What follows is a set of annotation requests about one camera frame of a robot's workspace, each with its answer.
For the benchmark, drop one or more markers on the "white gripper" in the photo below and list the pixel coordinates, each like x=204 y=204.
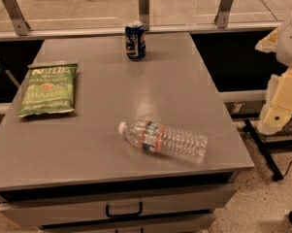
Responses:
x=289 y=44

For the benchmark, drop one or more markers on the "blue pepsi can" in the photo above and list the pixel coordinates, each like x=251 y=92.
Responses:
x=135 y=40

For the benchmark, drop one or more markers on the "black stand leg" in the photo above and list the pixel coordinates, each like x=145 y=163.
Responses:
x=277 y=176

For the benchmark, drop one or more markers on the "clear plastic water bottle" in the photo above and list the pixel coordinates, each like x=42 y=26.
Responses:
x=161 y=139

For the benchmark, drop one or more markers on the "upper grey drawer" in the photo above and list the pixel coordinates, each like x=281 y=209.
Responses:
x=92 y=207

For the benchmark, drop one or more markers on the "grey drawer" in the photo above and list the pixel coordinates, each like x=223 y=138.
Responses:
x=92 y=207
x=162 y=224

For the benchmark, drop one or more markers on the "lower grey drawer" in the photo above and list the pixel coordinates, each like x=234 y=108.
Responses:
x=162 y=224

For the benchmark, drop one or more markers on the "green jalapeno chips bag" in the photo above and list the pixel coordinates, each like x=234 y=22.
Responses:
x=50 y=90

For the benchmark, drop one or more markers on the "right metal railing bracket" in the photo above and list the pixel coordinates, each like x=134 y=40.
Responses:
x=222 y=17

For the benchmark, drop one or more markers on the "metal railing bracket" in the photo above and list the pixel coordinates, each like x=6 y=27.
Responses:
x=222 y=17
x=21 y=26
x=144 y=13

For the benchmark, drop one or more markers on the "middle metal railing bracket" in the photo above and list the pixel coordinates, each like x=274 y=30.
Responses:
x=144 y=13

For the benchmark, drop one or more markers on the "horizontal metal rail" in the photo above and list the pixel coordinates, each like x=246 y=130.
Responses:
x=109 y=31

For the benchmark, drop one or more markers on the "black drawer handle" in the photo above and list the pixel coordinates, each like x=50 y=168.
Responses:
x=132 y=210

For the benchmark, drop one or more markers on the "left metal railing bracket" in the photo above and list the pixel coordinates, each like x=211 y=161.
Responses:
x=21 y=26

